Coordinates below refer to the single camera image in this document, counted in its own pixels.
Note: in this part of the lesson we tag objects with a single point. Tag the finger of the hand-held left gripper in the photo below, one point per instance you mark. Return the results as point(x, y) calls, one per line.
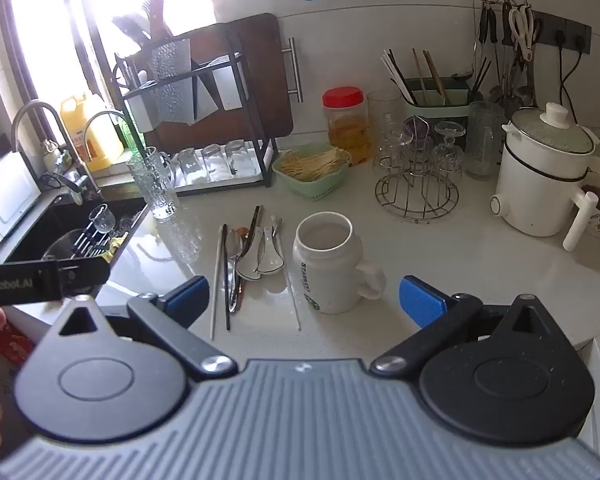
point(85, 275)

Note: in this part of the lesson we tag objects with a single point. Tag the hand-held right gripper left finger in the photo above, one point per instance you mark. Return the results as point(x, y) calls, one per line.
point(190, 300)

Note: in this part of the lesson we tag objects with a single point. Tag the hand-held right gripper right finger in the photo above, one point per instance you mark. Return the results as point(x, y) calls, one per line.
point(422, 305)

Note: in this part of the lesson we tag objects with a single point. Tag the black chopstick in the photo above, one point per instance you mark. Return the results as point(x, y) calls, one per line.
point(226, 285)
point(252, 225)

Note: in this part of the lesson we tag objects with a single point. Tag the large metal spoon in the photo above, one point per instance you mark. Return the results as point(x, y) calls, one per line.
point(235, 247)

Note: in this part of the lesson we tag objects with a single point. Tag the white ceramic mug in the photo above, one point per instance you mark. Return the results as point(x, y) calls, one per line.
point(330, 280)

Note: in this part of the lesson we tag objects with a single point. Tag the bunch of hanging metal utensils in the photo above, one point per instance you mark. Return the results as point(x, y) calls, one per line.
point(490, 35)

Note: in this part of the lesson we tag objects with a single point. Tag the yellow cloth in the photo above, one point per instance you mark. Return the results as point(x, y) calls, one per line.
point(115, 248)

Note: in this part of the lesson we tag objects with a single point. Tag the black kitchen sink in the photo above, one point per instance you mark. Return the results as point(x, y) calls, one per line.
point(40, 240)

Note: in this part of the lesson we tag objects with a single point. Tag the small glass goblet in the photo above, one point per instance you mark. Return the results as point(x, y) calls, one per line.
point(101, 217)

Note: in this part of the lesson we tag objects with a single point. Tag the red patterned cloth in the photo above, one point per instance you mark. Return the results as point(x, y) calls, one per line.
point(12, 345)

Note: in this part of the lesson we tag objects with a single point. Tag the white box appliance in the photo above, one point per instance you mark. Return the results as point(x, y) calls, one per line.
point(5, 195)

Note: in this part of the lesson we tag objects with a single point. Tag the textured glass mug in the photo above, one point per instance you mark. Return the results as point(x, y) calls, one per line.
point(155, 185)

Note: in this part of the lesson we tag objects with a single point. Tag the white drip tray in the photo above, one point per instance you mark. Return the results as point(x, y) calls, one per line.
point(230, 186)

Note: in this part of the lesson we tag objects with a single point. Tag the inverted drinking glass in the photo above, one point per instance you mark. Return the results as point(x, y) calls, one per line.
point(215, 162)
point(240, 157)
point(191, 165)

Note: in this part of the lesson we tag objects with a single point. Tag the green bottle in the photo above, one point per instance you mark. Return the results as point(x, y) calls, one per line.
point(130, 135)

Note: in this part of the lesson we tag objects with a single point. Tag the clear stemmed glass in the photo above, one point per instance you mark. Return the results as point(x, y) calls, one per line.
point(390, 150)
point(419, 157)
point(449, 150)

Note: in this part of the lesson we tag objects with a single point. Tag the yellow oil jug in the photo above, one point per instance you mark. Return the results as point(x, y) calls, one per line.
point(75, 120)

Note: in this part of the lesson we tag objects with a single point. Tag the white electric cooking pot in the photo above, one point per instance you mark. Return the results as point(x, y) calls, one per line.
point(535, 195)

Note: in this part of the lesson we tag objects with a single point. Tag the green plastic basket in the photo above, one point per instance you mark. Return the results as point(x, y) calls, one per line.
point(310, 191)

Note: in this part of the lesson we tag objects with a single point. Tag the black metal dish rack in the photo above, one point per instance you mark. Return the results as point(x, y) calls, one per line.
point(268, 160)

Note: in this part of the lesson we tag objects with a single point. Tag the short curved metal faucet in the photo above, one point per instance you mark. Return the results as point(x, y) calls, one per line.
point(110, 114)

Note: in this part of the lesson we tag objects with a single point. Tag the textured glass pitcher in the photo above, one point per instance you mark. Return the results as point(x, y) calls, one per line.
point(482, 145)

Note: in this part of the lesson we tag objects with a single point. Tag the white square plate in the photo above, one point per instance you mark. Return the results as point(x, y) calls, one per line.
point(140, 110)
point(230, 85)

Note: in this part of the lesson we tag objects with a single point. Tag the purple glass cup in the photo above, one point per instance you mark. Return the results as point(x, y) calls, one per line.
point(418, 130)

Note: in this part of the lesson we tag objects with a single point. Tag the tall curved metal faucet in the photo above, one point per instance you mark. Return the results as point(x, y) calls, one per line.
point(30, 106)

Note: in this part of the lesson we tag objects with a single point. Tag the bundle of pale dried strands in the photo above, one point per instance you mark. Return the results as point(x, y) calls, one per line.
point(312, 162)

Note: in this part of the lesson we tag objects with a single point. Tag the red lid plastic jar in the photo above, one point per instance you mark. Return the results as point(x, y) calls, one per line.
point(347, 130)

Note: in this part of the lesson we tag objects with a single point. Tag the grey square plate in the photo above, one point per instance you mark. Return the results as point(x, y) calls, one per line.
point(205, 110)

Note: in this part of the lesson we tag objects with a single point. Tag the green cutlery holder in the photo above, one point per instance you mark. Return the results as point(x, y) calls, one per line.
point(430, 110)

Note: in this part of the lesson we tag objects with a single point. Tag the tall clear glass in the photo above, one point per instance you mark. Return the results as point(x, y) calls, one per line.
point(385, 110)

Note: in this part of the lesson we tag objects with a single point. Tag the textured glass plate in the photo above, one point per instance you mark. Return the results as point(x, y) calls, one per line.
point(172, 80)

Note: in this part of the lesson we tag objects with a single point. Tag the brown wooden cutting board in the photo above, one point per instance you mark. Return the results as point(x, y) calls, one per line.
point(265, 85)

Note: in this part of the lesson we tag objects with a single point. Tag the bunch of mixed chopsticks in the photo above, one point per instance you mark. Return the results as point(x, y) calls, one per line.
point(395, 77)

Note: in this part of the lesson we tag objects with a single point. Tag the dark kitchen utensil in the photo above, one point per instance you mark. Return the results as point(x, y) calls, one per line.
point(130, 27)

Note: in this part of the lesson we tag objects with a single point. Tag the dark window frame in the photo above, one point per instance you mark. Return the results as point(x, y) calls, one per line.
point(67, 10)

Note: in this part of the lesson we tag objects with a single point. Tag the black wall socket strip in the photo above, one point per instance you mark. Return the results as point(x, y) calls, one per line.
point(550, 25)

